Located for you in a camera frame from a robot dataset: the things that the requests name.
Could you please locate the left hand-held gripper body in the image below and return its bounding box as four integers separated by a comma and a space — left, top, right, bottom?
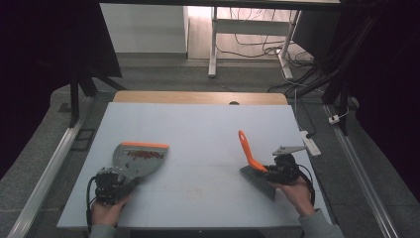
94, 167, 131, 206

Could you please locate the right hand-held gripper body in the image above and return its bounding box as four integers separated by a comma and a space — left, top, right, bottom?
264, 145, 307, 186

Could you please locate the grey brush with orange handle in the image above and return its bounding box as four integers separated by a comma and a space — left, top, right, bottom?
238, 129, 277, 201

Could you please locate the grey dustpan with orange edge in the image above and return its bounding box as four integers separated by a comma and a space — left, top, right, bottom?
112, 141, 170, 181

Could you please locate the person's left hand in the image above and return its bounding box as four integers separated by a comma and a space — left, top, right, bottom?
90, 194, 132, 228

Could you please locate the person's right hand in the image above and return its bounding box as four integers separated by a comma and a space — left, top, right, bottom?
268, 176, 317, 218

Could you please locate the white power strip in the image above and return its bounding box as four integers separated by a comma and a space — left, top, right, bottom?
299, 130, 322, 158

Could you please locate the pale blue table board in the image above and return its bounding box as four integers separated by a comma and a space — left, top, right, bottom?
56, 101, 333, 230

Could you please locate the black metal stand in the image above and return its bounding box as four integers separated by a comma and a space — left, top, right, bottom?
67, 67, 128, 129
321, 13, 380, 137

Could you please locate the wooden table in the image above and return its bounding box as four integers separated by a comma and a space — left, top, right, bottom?
112, 90, 289, 106

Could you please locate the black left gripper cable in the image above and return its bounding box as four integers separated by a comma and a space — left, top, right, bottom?
85, 176, 101, 233

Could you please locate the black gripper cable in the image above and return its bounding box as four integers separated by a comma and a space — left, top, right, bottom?
296, 164, 317, 206
85, 176, 101, 233

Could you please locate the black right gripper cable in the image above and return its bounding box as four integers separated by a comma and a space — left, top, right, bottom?
296, 164, 317, 206

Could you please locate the aluminium floor rail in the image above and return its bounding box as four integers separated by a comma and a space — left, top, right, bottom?
322, 104, 400, 238
7, 95, 95, 238

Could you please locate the bundle of floor cables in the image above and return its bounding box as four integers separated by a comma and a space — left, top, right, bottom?
216, 7, 331, 94

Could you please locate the white desk frame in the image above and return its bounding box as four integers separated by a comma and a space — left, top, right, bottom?
207, 6, 302, 80

